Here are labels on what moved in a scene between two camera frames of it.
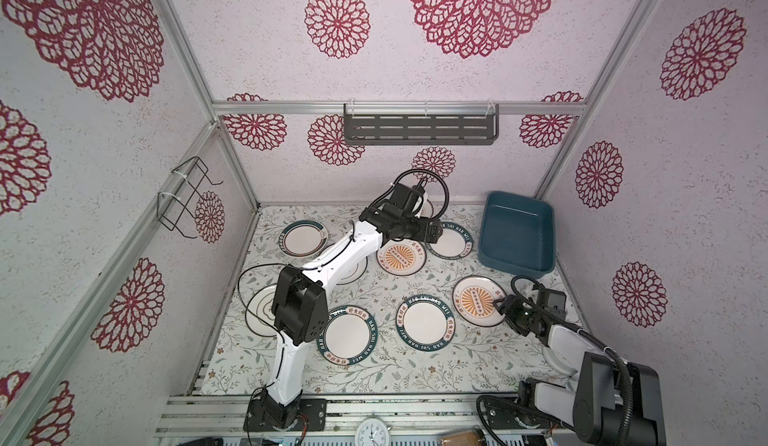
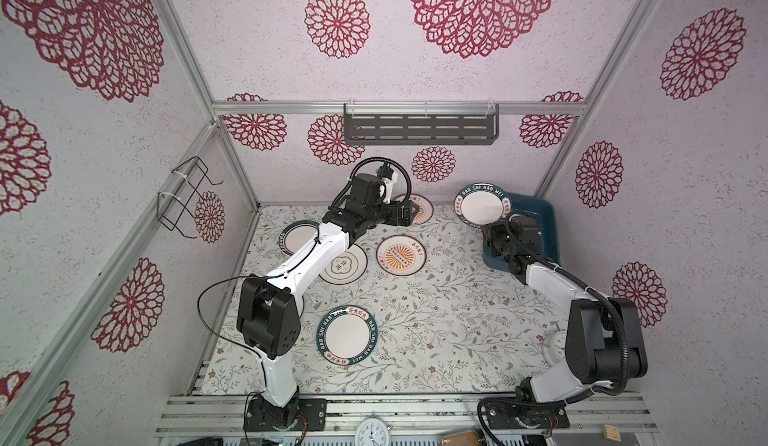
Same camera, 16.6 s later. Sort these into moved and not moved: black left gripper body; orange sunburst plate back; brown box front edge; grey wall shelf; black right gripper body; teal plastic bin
Moved: black right gripper body; black left gripper body
Not moved: orange sunburst plate back; brown box front edge; teal plastic bin; grey wall shelf
